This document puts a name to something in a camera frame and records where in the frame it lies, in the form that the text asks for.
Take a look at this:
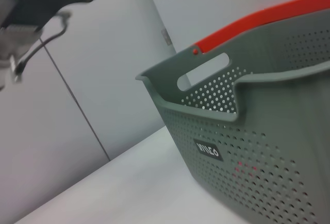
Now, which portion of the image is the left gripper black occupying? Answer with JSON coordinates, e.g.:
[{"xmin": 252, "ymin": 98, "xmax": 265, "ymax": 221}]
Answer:
[{"xmin": 0, "ymin": 0, "xmax": 114, "ymax": 28}]

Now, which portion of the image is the grey perforated storage basket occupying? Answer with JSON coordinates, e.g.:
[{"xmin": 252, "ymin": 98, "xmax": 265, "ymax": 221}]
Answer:
[{"xmin": 135, "ymin": 0, "xmax": 330, "ymax": 224}]

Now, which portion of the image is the left gripper cable with connector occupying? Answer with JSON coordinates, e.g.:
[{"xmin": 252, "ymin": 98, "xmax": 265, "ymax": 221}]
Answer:
[{"xmin": 10, "ymin": 11, "xmax": 72, "ymax": 83}]

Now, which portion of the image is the small grey wall fitting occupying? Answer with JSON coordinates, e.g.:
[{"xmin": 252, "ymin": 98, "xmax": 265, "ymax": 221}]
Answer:
[{"xmin": 161, "ymin": 28, "xmax": 172, "ymax": 46}]

